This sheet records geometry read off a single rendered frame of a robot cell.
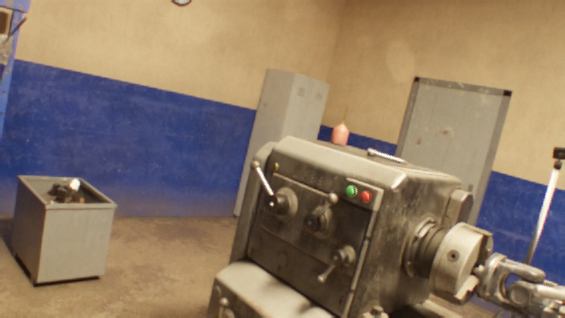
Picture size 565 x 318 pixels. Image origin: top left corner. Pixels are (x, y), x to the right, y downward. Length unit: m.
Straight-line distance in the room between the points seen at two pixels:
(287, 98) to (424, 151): 1.62
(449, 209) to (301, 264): 0.56
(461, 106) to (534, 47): 0.92
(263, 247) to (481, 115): 3.41
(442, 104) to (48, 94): 3.88
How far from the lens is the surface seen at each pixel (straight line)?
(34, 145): 4.07
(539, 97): 4.54
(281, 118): 4.72
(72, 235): 2.89
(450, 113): 4.76
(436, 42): 5.09
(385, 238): 1.28
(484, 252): 1.39
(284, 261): 1.51
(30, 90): 3.99
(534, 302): 1.33
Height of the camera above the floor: 1.43
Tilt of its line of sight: 7 degrees down
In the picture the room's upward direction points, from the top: 14 degrees clockwise
